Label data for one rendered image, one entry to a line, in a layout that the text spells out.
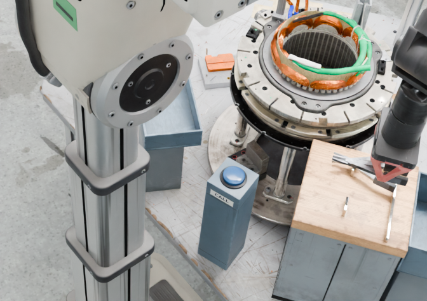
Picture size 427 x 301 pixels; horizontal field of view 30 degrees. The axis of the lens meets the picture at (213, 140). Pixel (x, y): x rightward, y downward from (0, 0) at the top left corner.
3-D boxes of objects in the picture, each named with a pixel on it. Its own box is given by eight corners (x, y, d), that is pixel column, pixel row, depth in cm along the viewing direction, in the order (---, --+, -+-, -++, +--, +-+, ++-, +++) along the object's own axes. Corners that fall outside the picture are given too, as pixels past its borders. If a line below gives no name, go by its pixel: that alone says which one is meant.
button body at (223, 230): (215, 230, 168) (227, 156, 148) (244, 247, 166) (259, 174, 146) (197, 253, 164) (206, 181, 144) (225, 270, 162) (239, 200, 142)
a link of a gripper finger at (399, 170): (405, 163, 132) (422, 127, 125) (400, 197, 127) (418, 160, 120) (365, 152, 132) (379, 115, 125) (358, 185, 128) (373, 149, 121)
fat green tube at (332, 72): (369, 70, 150) (372, 63, 148) (368, 86, 147) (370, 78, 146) (293, 55, 151) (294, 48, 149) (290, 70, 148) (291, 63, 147)
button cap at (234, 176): (230, 164, 147) (230, 161, 146) (248, 175, 145) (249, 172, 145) (218, 179, 144) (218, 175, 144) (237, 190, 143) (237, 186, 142)
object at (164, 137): (127, 131, 182) (127, 41, 160) (174, 127, 184) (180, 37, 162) (142, 221, 167) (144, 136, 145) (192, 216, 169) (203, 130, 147)
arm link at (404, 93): (394, 79, 113) (424, 104, 111) (425, 60, 117) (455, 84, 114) (381, 112, 119) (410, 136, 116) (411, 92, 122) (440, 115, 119)
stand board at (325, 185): (415, 174, 148) (419, 166, 146) (403, 258, 136) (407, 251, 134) (311, 146, 150) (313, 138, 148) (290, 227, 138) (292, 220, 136)
